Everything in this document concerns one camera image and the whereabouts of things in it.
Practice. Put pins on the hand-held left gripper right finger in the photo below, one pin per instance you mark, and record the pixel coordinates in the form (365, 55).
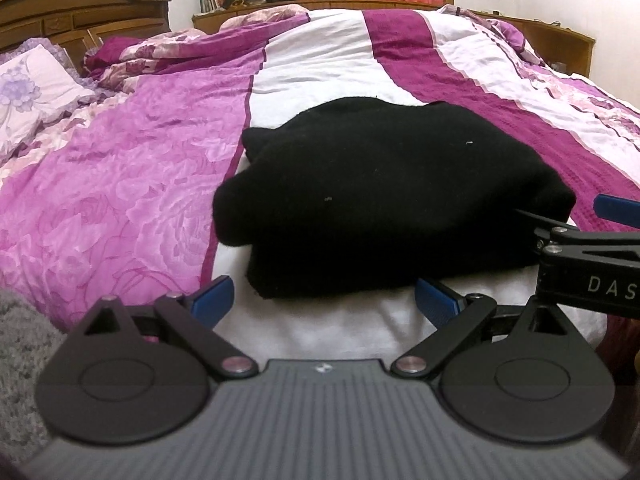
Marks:
(436, 304)

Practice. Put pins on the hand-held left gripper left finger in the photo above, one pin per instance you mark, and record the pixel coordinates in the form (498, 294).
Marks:
(215, 301)

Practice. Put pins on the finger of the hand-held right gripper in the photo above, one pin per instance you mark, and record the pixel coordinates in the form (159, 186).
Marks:
(550, 221)
(617, 210)

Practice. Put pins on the black knit cardigan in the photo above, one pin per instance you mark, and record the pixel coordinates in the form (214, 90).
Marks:
(390, 185)

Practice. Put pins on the purple and white bedspread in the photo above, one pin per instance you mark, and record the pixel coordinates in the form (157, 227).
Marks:
(150, 185)

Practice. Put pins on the grey fleece clothing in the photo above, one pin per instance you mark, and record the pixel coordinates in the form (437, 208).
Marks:
(25, 360)

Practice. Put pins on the crumpled floral purple quilt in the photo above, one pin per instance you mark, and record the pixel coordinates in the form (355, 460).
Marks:
(165, 52)

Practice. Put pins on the floral lilac pillow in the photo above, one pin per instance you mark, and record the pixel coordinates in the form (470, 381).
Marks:
(30, 90)

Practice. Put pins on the carved wooden headboard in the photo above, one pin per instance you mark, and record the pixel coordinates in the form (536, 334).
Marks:
(85, 15)

